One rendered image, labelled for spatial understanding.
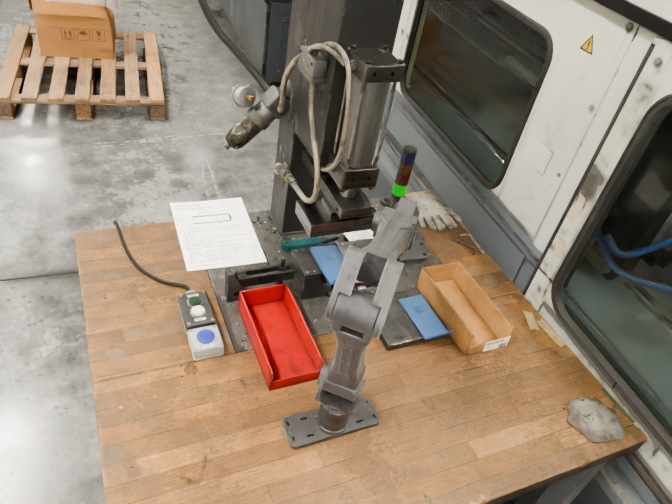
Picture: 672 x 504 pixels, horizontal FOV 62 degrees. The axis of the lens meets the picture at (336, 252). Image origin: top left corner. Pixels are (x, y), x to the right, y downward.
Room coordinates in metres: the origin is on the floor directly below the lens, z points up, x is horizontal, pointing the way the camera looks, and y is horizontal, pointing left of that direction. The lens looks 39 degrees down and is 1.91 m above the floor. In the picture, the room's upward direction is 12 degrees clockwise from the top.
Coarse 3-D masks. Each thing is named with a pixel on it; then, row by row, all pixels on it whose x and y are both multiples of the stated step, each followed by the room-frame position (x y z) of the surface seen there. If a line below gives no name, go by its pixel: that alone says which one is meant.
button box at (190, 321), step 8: (120, 232) 1.12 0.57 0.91; (128, 256) 1.04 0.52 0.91; (136, 264) 1.01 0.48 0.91; (144, 272) 0.99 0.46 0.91; (160, 280) 0.97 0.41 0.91; (184, 296) 0.92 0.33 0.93; (200, 296) 0.93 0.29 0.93; (184, 304) 0.89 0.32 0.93; (200, 304) 0.90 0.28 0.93; (208, 304) 0.91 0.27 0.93; (184, 312) 0.87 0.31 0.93; (208, 312) 0.88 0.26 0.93; (184, 320) 0.85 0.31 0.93; (192, 320) 0.85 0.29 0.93; (200, 320) 0.85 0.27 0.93; (208, 320) 0.86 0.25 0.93; (192, 328) 0.84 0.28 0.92
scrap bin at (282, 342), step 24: (264, 288) 0.97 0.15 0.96; (288, 288) 0.98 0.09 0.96; (240, 312) 0.92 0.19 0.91; (264, 312) 0.94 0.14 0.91; (288, 312) 0.96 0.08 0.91; (264, 336) 0.87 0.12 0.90; (288, 336) 0.88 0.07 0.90; (264, 360) 0.77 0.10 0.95; (288, 360) 0.81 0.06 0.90; (312, 360) 0.82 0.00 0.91; (288, 384) 0.75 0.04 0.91
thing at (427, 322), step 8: (416, 296) 1.09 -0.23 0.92; (408, 304) 1.05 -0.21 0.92; (416, 304) 1.06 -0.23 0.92; (424, 304) 1.07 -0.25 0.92; (408, 312) 1.03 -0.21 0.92; (416, 312) 1.03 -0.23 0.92; (424, 312) 1.04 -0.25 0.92; (432, 312) 1.04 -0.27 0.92; (416, 320) 1.00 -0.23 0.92; (424, 320) 1.01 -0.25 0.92; (432, 320) 1.01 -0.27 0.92; (424, 328) 0.98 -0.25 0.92; (432, 328) 0.99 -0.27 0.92; (440, 328) 0.99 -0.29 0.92; (424, 336) 0.95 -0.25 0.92; (432, 336) 0.94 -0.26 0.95; (440, 336) 0.97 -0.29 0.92
